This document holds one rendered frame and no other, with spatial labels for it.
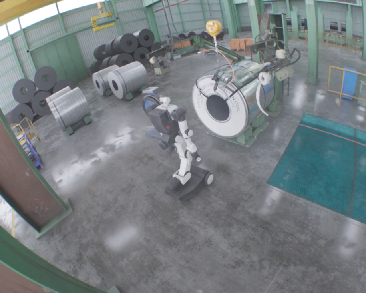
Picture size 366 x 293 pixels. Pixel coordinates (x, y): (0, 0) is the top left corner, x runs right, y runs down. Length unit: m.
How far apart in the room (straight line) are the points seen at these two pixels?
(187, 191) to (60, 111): 5.22
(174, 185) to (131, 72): 5.68
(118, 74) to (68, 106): 2.23
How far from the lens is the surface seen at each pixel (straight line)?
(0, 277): 1.58
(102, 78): 9.43
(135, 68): 7.67
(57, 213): 3.87
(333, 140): 4.16
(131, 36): 14.82
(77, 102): 6.75
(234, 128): 3.22
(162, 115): 1.99
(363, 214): 3.09
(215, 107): 3.57
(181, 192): 2.65
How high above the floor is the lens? 2.16
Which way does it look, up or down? 35 degrees down
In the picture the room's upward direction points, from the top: 14 degrees counter-clockwise
